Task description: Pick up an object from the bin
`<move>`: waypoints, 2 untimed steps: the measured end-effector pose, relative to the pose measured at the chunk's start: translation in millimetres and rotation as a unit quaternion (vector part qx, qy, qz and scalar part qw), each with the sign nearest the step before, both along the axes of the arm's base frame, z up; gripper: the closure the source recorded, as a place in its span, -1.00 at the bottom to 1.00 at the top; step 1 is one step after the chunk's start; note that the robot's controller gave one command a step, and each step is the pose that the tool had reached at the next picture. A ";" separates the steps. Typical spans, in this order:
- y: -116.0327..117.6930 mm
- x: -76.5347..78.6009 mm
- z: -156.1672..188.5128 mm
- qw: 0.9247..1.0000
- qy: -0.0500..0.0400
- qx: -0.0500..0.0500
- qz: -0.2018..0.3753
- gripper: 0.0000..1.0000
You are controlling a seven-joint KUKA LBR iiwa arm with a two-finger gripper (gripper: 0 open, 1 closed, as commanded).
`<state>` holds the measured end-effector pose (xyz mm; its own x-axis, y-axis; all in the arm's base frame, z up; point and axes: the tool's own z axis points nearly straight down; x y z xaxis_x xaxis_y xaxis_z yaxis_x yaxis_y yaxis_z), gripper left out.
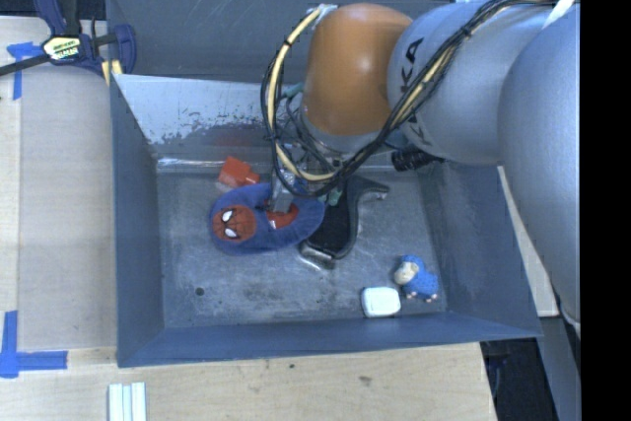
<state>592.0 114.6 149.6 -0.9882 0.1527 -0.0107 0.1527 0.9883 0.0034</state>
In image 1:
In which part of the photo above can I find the black cylinder on white bracket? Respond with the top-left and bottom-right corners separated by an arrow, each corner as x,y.
389,144 -> 446,174

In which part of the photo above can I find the grey metal bin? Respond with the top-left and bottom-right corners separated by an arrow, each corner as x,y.
104,0 -> 544,369

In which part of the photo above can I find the black curved tool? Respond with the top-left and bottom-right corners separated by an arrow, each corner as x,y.
298,175 -> 391,271

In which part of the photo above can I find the small white case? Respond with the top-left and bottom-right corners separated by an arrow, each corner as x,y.
361,286 -> 402,318

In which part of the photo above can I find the blue toy sheep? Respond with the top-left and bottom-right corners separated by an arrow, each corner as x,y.
392,253 -> 441,304

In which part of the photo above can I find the blue slipper with red mask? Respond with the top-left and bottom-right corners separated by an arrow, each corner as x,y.
208,181 -> 327,257

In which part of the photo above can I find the red-orange toy block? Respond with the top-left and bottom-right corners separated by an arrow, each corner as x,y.
216,155 -> 261,191

